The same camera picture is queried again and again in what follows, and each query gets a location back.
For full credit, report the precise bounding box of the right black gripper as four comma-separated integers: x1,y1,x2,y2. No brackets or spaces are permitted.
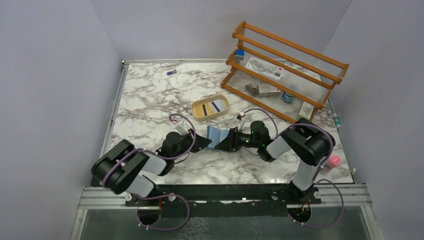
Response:
214,127,260,153

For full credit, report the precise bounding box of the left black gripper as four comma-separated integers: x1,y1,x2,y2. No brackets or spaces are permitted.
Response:
172,128,212,161

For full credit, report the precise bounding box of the blue leather card holder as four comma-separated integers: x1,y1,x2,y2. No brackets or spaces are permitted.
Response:
206,125,229,149

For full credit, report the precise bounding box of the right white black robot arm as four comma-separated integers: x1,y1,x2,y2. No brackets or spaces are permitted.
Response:
207,118,336,204

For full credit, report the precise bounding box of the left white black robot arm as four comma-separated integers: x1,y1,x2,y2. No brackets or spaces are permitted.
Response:
91,129,212,206

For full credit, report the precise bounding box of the yellow card with black stripe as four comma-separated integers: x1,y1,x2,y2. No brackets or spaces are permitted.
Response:
195,102,215,118

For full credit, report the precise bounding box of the grey card with black stripe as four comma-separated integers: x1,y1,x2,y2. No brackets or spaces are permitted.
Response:
209,99,227,113

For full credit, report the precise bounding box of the beige oval tray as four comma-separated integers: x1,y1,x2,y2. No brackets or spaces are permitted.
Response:
191,94,230,122

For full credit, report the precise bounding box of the grey metal clip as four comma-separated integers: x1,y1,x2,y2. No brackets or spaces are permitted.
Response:
245,84,259,96

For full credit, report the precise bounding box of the small grey cardboard box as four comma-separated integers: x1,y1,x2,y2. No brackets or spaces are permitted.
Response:
257,83,281,97

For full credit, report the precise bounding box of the blue white small jar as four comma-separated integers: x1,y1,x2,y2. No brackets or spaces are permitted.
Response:
281,91,296,104

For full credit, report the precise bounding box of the small purple white object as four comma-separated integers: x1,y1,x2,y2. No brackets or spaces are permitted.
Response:
166,69,177,76

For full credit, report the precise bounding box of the small white green box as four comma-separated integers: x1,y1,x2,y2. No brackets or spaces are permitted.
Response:
298,101,315,120

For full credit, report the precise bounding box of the white printed flat package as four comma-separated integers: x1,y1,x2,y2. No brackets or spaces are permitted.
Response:
245,57,285,82

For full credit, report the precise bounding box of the orange wooden shelf rack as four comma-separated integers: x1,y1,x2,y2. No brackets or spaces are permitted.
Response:
220,21,350,123

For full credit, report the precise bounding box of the blue grey block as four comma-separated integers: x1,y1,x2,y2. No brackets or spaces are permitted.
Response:
234,49,245,61

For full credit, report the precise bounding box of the pink bottle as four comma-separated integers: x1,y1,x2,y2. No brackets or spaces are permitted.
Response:
320,155,342,175

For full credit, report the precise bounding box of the green white marker pen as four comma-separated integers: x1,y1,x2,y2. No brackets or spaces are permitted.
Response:
332,112,341,129

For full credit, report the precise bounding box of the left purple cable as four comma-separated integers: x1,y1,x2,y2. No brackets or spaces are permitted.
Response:
100,113,198,232

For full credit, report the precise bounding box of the purple cable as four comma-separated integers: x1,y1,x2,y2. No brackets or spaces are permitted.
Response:
100,113,198,232
241,108,345,230

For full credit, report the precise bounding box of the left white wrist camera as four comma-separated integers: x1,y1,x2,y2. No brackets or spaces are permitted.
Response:
175,123,189,136

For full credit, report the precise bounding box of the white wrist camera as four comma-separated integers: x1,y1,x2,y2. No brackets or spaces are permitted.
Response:
235,112,245,131
175,123,189,136

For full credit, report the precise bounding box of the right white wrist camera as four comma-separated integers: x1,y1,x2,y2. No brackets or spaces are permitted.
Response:
235,112,245,131

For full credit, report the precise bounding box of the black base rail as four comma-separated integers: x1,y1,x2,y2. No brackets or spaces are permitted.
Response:
90,175,319,220

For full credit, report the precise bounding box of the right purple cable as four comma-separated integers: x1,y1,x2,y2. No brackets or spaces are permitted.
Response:
241,108,345,230

